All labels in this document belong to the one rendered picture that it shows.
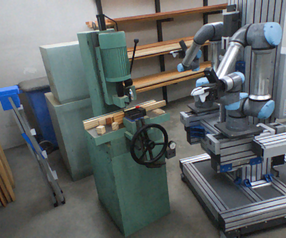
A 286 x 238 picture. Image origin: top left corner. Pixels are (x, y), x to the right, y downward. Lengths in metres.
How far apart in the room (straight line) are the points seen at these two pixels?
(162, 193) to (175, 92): 3.08
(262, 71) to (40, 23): 3.08
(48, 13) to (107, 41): 2.37
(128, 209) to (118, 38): 1.24
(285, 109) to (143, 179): 1.15
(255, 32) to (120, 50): 0.79
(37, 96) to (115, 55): 1.90
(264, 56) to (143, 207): 1.37
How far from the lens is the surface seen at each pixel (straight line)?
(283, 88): 2.05
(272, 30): 1.54
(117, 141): 1.73
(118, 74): 1.72
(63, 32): 4.01
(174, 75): 4.31
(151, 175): 2.00
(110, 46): 1.69
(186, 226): 2.22
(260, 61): 1.58
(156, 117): 1.84
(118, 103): 1.82
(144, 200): 2.09
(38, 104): 3.46
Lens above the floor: 1.58
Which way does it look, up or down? 22 degrees down
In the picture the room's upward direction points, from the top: 7 degrees counter-clockwise
